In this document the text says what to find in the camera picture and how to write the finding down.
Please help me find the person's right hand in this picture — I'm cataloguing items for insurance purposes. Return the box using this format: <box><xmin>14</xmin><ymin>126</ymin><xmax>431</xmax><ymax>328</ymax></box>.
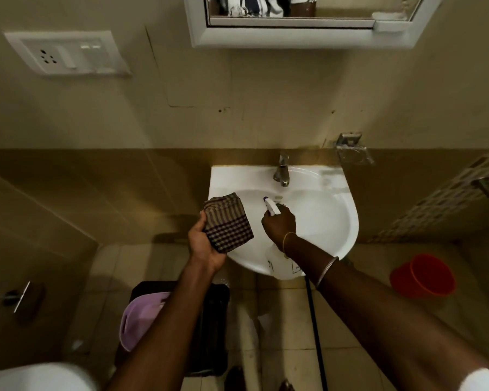
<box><xmin>261</xmin><ymin>203</ymin><xmax>297</xmax><ymax>254</ymax></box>

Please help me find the person's left hand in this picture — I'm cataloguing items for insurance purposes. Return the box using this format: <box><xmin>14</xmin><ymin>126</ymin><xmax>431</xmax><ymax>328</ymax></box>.
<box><xmin>188</xmin><ymin>211</ymin><xmax>229</xmax><ymax>276</ymax></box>

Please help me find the brown checkered cloth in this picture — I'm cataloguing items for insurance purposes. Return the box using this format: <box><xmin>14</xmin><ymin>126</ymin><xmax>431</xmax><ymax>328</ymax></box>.
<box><xmin>204</xmin><ymin>192</ymin><xmax>255</xmax><ymax>254</ymax></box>

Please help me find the white spray bottle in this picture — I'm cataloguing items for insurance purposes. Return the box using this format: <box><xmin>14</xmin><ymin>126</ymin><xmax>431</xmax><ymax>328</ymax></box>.
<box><xmin>263</xmin><ymin>196</ymin><xmax>307</xmax><ymax>280</ymax></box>

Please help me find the person's right forearm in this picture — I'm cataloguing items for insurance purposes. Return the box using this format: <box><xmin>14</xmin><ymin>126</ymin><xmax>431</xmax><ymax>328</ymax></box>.
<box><xmin>283</xmin><ymin>234</ymin><xmax>489</xmax><ymax>391</ymax></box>

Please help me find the person's left forearm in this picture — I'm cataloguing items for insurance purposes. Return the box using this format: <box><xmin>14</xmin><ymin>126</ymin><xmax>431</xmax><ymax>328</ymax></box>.
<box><xmin>105</xmin><ymin>258</ymin><xmax>223</xmax><ymax>391</ymax></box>

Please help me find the metal faucet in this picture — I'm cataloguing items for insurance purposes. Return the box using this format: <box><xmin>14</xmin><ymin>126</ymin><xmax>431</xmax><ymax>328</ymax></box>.
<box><xmin>272</xmin><ymin>152</ymin><xmax>291</xmax><ymax>188</ymax></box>

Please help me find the white wash basin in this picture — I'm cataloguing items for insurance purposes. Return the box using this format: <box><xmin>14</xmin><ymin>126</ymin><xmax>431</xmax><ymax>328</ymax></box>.
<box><xmin>208</xmin><ymin>164</ymin><xmax>359</xmax><ymax>277</ymax></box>

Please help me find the silver bangle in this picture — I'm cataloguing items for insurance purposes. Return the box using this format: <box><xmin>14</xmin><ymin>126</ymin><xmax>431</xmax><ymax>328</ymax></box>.
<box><xmin>315</xmin><ymin>256</ymin><xmax>340</xmax><ymax>290</ymax></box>

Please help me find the black plastic stool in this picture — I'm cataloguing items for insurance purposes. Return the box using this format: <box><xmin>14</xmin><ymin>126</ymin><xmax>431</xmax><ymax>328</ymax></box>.
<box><xmin>115</xmin><ymin>280</ymin><xmax>231</xmax><ymax>378</ymax></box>

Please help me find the lilac plastic mug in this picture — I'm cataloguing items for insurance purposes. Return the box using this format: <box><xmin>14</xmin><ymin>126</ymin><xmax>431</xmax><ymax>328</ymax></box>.
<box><xmin>119</xmin><ymin>291</ymin><xmax>172</xmax><ymax>353</ymax></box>

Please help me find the metal soap dish holder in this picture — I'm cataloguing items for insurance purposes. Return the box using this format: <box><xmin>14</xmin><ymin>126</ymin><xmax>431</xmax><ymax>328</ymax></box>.
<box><xmin>335</xmin><ymin>132</ymin><xmax>375</xmax><ymax>166</ymax></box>

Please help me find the black drain pipe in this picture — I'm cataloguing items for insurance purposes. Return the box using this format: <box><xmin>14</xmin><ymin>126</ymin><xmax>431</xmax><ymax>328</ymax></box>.
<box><xmin>304</xmin><ymin>276</ymin><xmax>329</xmax><ymax>391</ymax></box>

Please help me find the red bucket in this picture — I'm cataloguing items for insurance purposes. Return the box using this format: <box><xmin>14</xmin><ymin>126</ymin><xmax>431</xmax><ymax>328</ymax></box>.
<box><xmin>390</xmin><ymin>253</ymin><xmax>457</xmax><ymax>299</ymax></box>

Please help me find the white framed mirror cabinet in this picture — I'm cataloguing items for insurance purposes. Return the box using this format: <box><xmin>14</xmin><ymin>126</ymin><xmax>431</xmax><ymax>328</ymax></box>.
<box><xmin>182</xmin><ymin>0</ymin><xmax>445</xmax><ymax>49</ymax></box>

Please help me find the white sleeve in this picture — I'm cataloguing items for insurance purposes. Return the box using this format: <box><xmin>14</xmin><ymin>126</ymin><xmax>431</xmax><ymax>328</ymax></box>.
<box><xmin>460</xmin><ymin>365</ymin><xmax>489</xmax><ymax>391</ymax></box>

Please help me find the metal door handle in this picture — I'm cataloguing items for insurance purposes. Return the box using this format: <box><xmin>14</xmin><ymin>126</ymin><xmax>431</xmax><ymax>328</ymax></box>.
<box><xmin>2</xmin><ymin>281</ymin><xmax>32</xmax><ymax>314</ymax></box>

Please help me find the white switch socket board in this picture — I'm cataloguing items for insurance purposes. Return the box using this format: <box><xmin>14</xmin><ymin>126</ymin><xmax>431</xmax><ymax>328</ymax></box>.
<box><xmin>3</xmin><ymin>30</ymin><xmax>133</xmax><ymax>78</ymax></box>

